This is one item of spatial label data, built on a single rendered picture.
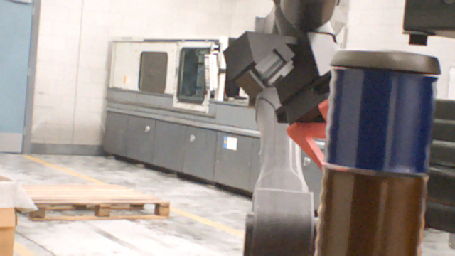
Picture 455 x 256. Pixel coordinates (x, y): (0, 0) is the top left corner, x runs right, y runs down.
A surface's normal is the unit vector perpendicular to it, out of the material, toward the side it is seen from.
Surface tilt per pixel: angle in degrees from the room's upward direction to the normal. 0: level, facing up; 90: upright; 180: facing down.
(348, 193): 104
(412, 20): 90
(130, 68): 90
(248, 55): 90
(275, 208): 37
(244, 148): 90
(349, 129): 76
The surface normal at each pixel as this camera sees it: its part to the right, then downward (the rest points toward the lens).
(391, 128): 0.00, 0.29
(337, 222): -0.69, 0.22
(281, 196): 0.07, -0.76
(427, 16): -0.82, -0.04
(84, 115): 0.52, 0.10
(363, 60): -0.48, -0.32
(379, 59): -0.21, -0.29
